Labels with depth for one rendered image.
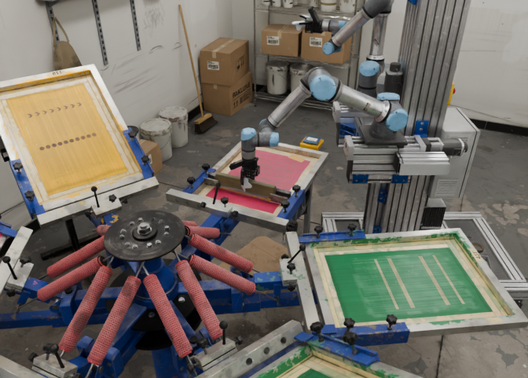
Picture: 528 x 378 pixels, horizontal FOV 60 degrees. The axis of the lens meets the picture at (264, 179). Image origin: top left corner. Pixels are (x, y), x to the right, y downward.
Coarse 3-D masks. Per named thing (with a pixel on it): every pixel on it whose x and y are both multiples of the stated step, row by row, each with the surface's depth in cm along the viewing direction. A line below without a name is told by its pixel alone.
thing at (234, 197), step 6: (258, 150) 301; (258, 156) 294; (264, 156) 294; (270, 156) 294; (276, 156) 294; (240, 168) 281; (234, 174) 275; (210, 192) 259; (222, 192) 259; (228, 192) 259; (234, 192) 259; (216, 198) 254; (234, 198) 254; (240, 198) 254
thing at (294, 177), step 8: (280, 160) 290; (288, 160) 290; (296, 160) 290; (304, 160) 290; (296, 168) 281; (304, 168) 281; (296, 176) 274; (288, 184) 266; (248, 200) 252; (256, 200) 252; (264, 200) 252; (256, 208) 246; (264, 208) 246; (272, 208) 246
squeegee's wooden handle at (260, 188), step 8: (216, 176) 257; (224, 176) 255; (232, 176) 254; (224, 184) 257; (232, 184) 255; (256, 184) 248; (264, 184) 247; (256, 192) 250; (264, 192) 248; (272, 192) 246
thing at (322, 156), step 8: (240, 144) 301; (280, 144) 301; (232, 152) 291; (296, 152) 296; (304, 152) 294; (312, 152) 291; (320, 152) 291; (224, 160) 283; (320, 160) 283; (216, 168) 275; (312, 168) 275; (320, 168) 278; (312, 176) 267; (304, 184) 260; (248, 208) 240
